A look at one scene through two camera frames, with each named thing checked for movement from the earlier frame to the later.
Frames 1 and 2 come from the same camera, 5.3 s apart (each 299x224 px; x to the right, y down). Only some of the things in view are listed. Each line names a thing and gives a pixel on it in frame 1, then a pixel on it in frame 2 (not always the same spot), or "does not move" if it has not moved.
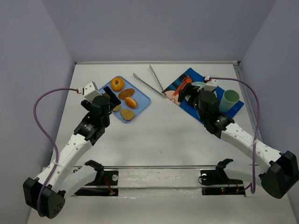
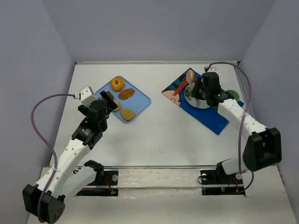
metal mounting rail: [146, 167] does not move
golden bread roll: [131, 102] → [192, 75]
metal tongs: [162, 94] → [197, 101]
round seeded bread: [127, 114] does not move
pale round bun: [117, 108] does not move
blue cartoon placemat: [192, 76] does not move
